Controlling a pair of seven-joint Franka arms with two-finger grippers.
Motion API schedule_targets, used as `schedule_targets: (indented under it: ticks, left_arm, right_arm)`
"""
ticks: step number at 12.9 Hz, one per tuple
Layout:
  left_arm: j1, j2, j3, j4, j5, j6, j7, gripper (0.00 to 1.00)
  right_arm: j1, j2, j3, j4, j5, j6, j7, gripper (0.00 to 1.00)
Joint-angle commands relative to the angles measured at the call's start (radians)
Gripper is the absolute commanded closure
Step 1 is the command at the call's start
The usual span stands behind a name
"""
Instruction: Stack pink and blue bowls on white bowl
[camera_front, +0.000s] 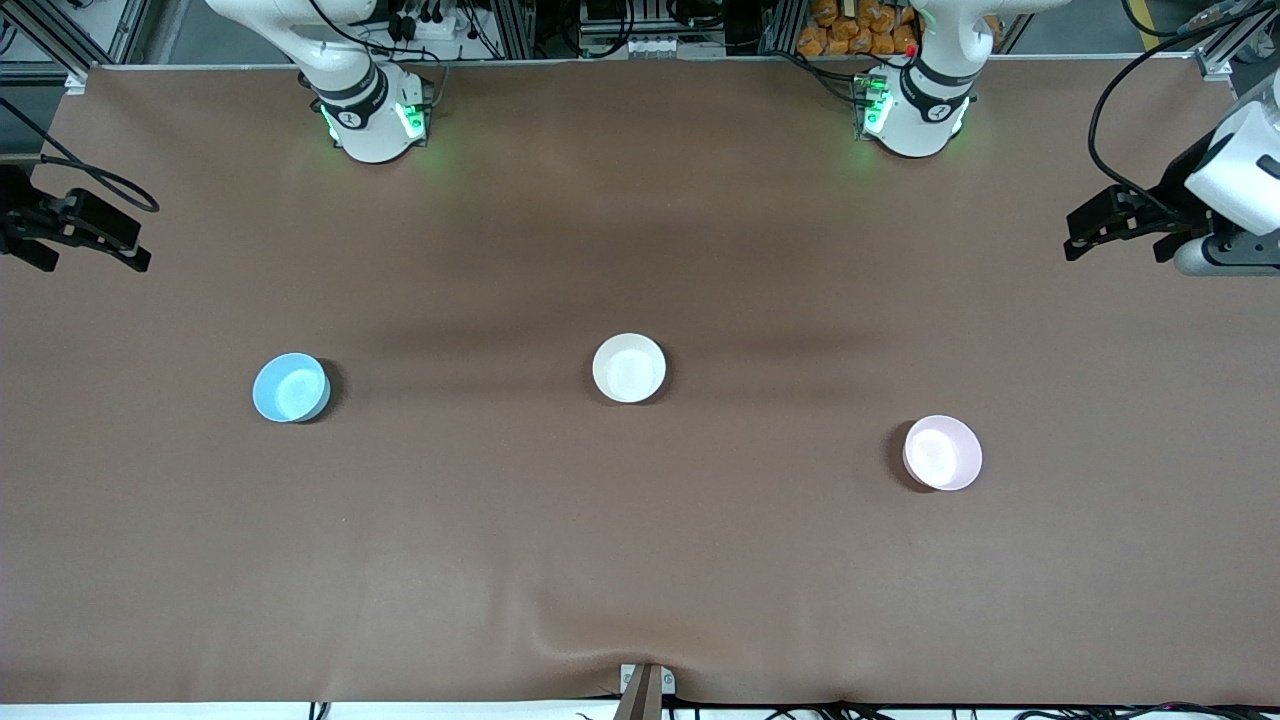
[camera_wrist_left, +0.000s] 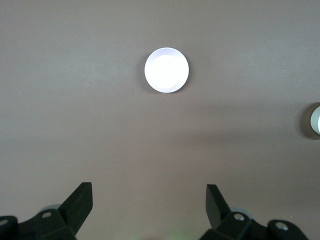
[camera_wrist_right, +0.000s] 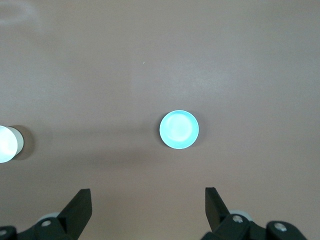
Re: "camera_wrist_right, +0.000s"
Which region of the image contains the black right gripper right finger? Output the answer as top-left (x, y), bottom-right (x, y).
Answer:
top-left (203, 186), bottom-right (309, 240)

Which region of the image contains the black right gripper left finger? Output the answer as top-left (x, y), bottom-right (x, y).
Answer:
top-left (0, 188), bottom-right (93, 240)

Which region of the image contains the blue bowl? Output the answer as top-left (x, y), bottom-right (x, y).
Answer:
top-left (159, 109), bottom-right (200, 150)

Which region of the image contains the white bowl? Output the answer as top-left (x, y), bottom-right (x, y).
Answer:
top-left (0, 124), bottom-right (25, 164)

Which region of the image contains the brown table mat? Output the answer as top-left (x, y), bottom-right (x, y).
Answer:
top-left (0, 0), bottom-right (320, 240)

